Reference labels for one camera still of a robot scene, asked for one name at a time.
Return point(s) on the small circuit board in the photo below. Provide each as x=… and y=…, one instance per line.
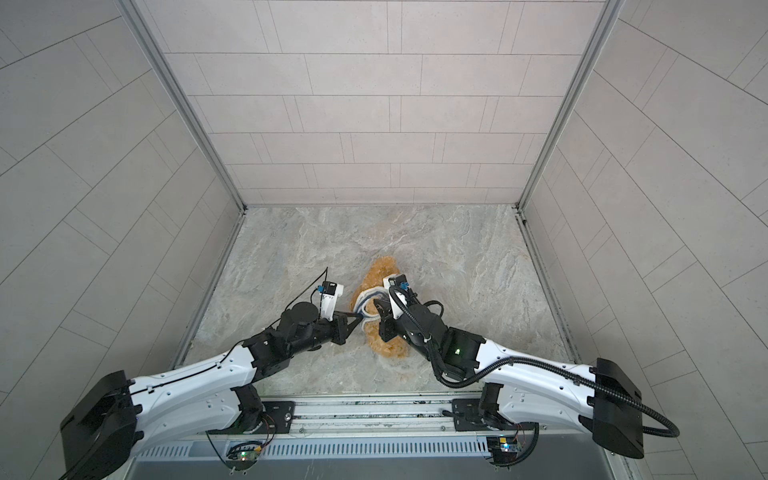
x=245, y=452
x=504, y=451

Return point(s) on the white ventilation grille strip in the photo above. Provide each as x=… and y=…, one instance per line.
x=328, y=448

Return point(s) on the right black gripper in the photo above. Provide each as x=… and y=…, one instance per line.
x=386, y=323

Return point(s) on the aluminium corner post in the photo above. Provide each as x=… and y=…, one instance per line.
x=599, y=36
x=140, y=29

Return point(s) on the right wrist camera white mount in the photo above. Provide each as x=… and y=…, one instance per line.
x=398, y=287

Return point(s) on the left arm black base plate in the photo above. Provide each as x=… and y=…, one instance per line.
x=276, y=417

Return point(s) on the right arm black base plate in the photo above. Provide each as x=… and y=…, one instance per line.
x=467, y=416

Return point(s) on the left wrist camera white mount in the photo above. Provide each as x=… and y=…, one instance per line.
x=330, y=293

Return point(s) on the right aluminium corner post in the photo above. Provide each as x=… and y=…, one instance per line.
x=599, y=36

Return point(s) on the left small circuit board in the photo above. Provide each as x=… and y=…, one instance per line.
x=245, y=452

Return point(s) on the right small circuit board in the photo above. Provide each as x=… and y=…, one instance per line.
x=504, y=451

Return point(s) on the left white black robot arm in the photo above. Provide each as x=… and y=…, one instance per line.
x=119, y=417

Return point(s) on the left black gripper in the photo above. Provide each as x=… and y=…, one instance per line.
x=339, y=329

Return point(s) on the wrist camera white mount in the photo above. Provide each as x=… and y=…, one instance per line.
x=330, y=293
x=398, y=287

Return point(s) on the left aluminium corner post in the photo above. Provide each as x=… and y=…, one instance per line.
x=140, y=29

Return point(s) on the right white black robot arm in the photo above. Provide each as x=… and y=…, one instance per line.
x=521, y=390

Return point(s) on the aluminium mounting rail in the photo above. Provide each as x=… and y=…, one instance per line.
x=316, y=416

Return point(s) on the blue white striped knit sweater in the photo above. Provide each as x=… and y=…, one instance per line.
x=364, y=304

